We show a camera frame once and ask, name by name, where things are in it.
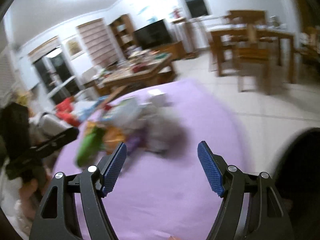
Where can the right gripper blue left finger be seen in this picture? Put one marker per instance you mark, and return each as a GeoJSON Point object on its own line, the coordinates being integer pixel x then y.
{"type": "Point", "coordinates": [56, 217]}

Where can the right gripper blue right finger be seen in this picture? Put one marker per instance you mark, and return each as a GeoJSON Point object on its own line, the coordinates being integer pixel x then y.
{"type": "Point", "coordinates": [266, 217]}

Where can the green snack wrapper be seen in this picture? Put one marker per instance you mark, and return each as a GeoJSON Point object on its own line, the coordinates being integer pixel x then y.
{"type": "Point", "coordinates": [89, 147]}

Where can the orange snack bag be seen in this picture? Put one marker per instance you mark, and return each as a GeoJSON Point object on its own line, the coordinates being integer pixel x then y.
{"type": "Point", "coordinates": [112, 138]}

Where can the blue white milk carton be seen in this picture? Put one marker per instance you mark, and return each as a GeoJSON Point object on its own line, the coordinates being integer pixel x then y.
{"type": "Point", "coordinates": [122, 114]}

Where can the grey furry cat toy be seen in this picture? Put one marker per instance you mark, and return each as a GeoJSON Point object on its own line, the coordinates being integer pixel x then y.
{"type": "Point", "coordinates": [163, 127]}

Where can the black trash bin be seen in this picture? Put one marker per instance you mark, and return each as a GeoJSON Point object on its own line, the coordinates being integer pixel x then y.
{"type": "Point", "coordinates": [297, 180]}

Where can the person left hand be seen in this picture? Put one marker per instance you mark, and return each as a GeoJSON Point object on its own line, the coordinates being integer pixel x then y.
{"type": "Point", "coordinates": [27, 193]}

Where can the red cushion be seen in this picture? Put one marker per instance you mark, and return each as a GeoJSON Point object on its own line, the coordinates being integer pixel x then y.
{"type": "Point", "coordinates": [64, 112]}

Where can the wooden sofa with cushions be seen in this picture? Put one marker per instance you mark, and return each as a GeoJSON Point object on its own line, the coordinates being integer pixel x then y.
{"type": "Point", "coordinates": [45, 125]}

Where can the purple tablecloth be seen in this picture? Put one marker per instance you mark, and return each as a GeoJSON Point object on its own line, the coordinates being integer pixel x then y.
{"type": "Point", "coordinates": [161, 195]}

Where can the framed sunflower picture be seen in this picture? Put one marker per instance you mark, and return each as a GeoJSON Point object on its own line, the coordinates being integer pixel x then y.
{"type": "Point", "coordinates": [74, 48]}

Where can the wooden coffee table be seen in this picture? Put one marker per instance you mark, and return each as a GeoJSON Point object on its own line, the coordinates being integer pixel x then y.
{"type": "Point", "coordinates": [154, 73]}

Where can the wooden dining chair front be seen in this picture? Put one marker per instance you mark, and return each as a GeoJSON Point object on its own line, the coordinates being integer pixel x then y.
{"type": "Point", "coordinates": [252, 52]}

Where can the wooden bookshelf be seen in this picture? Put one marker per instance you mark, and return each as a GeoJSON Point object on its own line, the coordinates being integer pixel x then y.
{"type": "Point", "coordinates": [123, 30]}

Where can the black television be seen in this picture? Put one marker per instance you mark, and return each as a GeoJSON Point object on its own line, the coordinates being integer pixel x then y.
{"type": "Point", "coordinates": [153, 35]}

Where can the wooden dining table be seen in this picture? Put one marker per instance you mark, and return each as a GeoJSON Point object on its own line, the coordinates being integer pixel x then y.
{"type": "Point", "coordinates": [217, 48]}

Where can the tall wooden plant stand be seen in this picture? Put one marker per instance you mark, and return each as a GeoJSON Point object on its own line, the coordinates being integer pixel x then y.
{"type": "Point", "coordinates": [184, 32]}

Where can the white standing air conditioner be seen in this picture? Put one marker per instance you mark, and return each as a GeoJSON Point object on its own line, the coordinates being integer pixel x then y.
{"type": "Point", "coordinates": [291, 15]}

